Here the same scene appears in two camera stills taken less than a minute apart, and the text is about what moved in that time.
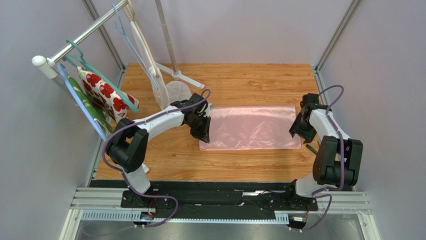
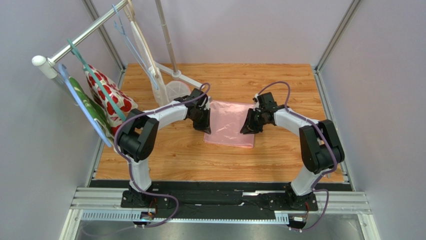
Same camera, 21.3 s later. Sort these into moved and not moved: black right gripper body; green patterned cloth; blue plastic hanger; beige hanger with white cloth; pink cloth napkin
Moved: black right gripper body; pink cloth napkin
Not moved: blue plastic hanger; beige hanger with white cloth; green patterned cloth
